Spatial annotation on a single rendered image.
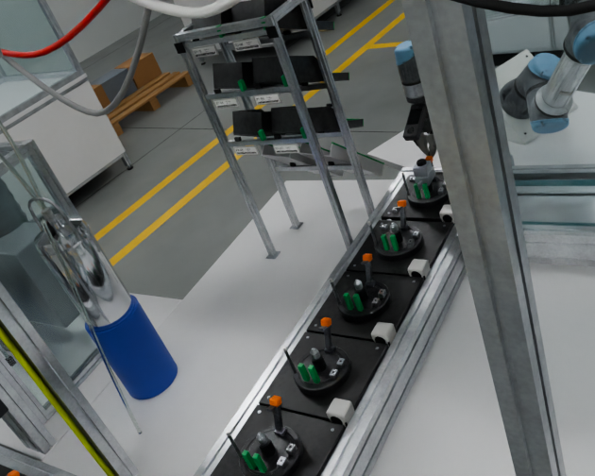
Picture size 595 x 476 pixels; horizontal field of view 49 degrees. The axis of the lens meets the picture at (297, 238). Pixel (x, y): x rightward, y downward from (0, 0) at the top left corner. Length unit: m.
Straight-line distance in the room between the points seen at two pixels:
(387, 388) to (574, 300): 0.55
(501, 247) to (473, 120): 0.13
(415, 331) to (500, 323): 0.93
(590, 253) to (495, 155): 1.28
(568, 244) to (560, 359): 0.35
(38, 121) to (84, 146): 0.44
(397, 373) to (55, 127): 4.42
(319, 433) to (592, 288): 0.79
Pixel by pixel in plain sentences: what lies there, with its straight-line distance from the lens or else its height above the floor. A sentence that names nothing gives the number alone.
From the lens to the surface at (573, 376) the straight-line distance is 1.60.
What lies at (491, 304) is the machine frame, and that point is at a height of 1.61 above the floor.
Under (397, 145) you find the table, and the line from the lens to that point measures 2.67.
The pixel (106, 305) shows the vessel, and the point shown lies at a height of 1.19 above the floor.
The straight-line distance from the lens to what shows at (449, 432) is 1.54.
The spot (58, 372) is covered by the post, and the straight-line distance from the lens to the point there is 1.56.
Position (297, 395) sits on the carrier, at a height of 0.97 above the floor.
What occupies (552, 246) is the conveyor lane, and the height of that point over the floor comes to 0.92.
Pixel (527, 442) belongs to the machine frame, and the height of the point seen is 1.38.
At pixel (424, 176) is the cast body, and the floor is 1.06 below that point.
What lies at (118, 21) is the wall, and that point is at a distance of 11.57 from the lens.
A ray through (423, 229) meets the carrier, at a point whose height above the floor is 0.97.
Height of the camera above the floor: 2.05
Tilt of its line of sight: 31 degrees down
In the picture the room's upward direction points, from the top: 22 degrees counter-clockwise
